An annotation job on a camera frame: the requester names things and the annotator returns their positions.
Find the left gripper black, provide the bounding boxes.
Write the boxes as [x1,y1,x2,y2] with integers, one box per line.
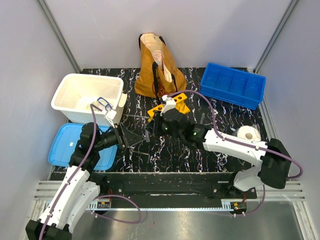
[94,122,145,151]

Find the yellow test tube rack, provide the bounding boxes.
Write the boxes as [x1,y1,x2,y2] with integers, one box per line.
[147,93,190,122]

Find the blue safety glasses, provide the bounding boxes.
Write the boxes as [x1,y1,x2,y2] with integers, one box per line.
[96,97,113,112]

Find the packaged gloves clear bag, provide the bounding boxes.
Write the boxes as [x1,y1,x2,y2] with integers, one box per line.
[84,101,103,112]

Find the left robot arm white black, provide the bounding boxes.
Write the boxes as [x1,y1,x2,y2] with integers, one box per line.
[25,122,143,240]

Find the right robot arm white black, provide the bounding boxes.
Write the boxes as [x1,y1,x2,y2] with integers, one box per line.
[146,108,291,198]

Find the bent glass tube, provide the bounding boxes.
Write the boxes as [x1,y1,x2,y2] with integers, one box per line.
[132,150,151,163]

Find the clear pipette tube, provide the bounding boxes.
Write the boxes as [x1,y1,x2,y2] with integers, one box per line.
[199,112,205,125]

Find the brown paper bag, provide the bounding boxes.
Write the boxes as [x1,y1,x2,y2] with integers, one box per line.
[134,32,187,99]

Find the light blue tub lid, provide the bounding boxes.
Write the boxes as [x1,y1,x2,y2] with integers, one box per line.
[48,123,118,171]

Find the white plastic tub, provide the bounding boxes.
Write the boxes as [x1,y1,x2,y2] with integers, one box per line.
[51,73,128,126]

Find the blue compartment bin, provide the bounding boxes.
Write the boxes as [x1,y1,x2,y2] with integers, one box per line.
[199,63,266,110]

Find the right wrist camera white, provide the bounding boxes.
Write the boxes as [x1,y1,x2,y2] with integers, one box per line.
[160,95,176,117]

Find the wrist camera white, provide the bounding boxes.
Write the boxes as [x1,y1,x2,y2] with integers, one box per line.
[102,108,117,128]
[160,95,176,117]

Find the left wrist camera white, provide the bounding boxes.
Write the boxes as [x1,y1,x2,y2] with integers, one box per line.
[102,108,117,128]

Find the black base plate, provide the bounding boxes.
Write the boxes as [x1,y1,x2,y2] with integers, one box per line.
[88,172,257,200]

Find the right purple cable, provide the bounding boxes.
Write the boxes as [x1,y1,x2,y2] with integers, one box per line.
[167,89,304,217]

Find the aluminium rail frame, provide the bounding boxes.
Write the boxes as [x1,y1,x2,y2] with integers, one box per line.
[24,179,308,240]

